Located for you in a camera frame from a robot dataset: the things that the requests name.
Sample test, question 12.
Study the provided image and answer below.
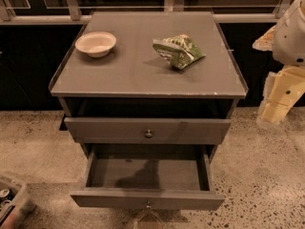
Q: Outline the grey drawer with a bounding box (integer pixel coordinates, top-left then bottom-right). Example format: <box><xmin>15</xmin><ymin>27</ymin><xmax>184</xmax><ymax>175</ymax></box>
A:
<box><xmin>65</xmin><ymin>117</ymin><xmax>231</xmax><ymax>144</ymax></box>
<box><xmin>71</xmin><ymin>144</ymin><xmax>225</xmax><ymax>211</ymax></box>

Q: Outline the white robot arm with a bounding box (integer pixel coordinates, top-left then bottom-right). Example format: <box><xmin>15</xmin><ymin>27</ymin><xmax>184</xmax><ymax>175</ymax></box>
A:
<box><xmin>253</xmin><ymin>0</ymin><xmax>305</xmax><ymax>123</ymax></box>

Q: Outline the grey drawer cabinet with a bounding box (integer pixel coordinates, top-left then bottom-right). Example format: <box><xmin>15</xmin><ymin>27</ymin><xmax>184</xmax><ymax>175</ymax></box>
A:
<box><xmin>48</xmin><ymin>10</ymin><xmax>250</xmax><ymax>159</ymax></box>

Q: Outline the grey top drawer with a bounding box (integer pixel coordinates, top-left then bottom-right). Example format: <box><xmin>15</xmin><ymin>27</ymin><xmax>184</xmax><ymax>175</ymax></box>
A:
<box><xmin>65</xmin><ymin>117</ymin><xmax>231</xmax><ymax>144</ymax></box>

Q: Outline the green chip bag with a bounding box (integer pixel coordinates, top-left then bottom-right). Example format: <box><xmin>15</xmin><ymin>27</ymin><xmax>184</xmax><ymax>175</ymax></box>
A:
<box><xmin>152</xmin><ymin>34</ymin><xmax>206</xmax><ymax>70</ymax></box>

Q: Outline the white paper bowl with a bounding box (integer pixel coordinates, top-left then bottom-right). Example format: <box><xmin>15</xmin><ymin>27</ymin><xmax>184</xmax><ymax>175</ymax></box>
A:
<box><xmin>75</xmin><ymin>31</ymin><xmax>116</xmax><ymax>58</ymax></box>

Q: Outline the clear plastic storage bin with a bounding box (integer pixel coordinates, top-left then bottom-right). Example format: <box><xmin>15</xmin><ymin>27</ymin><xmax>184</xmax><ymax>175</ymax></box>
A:
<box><xmin>0</xmin><ymin>173</ymin><xmax>35</xmax><ymax>229</ymax></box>

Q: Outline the metal railing frame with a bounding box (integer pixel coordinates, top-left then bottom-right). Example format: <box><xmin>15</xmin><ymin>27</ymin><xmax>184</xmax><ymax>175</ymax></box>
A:
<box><xmin>0</xmin><ymin>0</ymin><xmax>294</xmax><ymax>24</ymax></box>

